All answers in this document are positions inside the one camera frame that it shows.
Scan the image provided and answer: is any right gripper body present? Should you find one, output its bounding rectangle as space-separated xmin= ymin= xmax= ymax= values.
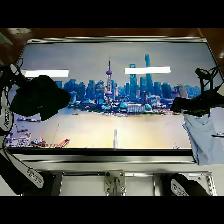
xmin=170 ymin=94 xmax=202 ymax=117

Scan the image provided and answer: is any black garment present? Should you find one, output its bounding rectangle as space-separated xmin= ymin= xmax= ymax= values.
xmin=9 ymin=74 xmax=72 ymax=122

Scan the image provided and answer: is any light blue garment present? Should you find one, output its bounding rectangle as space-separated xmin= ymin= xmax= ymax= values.
xmin=181 ymin=111 xmax=224 ymax=166

